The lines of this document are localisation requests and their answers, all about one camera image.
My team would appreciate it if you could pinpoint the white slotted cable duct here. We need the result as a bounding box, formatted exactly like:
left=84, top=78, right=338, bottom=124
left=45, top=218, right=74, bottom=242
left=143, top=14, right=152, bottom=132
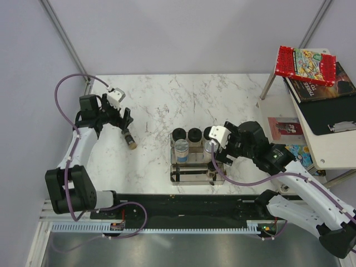
left=51, top=221, right=262, bottom=234

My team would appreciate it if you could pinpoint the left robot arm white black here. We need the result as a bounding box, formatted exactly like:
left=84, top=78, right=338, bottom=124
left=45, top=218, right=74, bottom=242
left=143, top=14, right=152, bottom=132
left=45, top=88, right=133, bottom=219

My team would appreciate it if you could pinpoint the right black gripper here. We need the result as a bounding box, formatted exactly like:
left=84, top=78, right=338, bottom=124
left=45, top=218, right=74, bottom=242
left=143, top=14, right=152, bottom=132
left=212, top=121, right=256, bottom=166

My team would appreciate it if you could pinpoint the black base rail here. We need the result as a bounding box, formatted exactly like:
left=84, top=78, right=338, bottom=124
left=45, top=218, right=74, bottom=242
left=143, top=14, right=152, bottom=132
left=90, top=194, right=275, bottom=229

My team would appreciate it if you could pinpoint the black knob-lid glass jar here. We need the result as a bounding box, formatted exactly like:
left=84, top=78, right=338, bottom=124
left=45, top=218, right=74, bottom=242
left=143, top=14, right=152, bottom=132
left=171, top=127, right=186, bottom=143

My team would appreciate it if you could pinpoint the lying black-cap spice bottle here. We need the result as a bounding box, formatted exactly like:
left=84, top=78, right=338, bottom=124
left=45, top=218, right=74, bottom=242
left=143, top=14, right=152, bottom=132
left=121, top=128, right=137, bottom=150

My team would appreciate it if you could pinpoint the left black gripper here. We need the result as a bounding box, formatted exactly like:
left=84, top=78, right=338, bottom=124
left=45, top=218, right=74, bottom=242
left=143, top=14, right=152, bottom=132
left=96, top=94, right=132, bottom=131

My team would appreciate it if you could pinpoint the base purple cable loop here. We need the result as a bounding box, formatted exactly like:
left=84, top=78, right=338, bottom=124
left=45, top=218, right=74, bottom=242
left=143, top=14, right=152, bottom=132
left=102, top=202, right=149, bottom=240

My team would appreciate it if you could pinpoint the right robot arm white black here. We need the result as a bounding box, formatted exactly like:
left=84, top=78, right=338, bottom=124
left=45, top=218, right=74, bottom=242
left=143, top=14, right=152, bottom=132
left=209, top=121, right=355, bottom=259

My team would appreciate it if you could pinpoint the clear three-slot organizer tray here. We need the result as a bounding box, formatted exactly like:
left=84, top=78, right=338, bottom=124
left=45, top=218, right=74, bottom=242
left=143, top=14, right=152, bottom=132
left=170, top=131, right=225, bottom=186

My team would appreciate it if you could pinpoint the black clipboard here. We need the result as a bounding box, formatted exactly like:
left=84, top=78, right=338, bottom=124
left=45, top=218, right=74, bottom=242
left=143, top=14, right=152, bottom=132
left=298, top=96, right=355, bottom=136

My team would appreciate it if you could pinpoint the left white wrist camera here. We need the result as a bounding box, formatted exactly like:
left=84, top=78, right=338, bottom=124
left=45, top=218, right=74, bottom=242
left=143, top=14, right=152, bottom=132
left=107, top=88, right=126, bottom=110

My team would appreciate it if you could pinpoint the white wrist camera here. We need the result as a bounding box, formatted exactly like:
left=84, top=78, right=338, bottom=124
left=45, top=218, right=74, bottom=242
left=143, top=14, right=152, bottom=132
left=209, top=126, right=231, bottom=149
left=107, top=88, right=126, bottom=110

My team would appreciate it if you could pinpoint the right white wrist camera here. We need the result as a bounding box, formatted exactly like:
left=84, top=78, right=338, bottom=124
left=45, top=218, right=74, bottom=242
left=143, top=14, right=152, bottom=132
left=209, top=126, right=231, bottom=149

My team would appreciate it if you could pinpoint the dark hardcover book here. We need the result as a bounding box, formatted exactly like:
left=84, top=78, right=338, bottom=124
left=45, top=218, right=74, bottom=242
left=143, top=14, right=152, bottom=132
left=284, top=61, right=355, bottom=103

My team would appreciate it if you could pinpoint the white side table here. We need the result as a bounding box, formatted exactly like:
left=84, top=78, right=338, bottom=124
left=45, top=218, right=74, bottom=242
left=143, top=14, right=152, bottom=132
left=258, top=65, right=355, bottom=189

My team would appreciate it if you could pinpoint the blue-label bottle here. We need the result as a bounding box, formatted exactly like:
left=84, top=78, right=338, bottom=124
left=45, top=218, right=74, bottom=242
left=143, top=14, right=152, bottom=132
left=203, top=141, right=217, bottom=163
left=174, top=139, right=189, bottom=163

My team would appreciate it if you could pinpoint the red children's book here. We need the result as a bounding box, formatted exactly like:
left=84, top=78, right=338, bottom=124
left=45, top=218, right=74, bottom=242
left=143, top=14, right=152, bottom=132
left=274, top=46, right=337, bottom=87

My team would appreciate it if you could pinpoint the black-cap spice bottle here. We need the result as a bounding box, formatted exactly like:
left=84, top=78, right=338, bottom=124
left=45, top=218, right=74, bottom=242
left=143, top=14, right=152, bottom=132
left=206, top=161, right=216, bottom=179
left=121, top=128, right=137, bottom=150

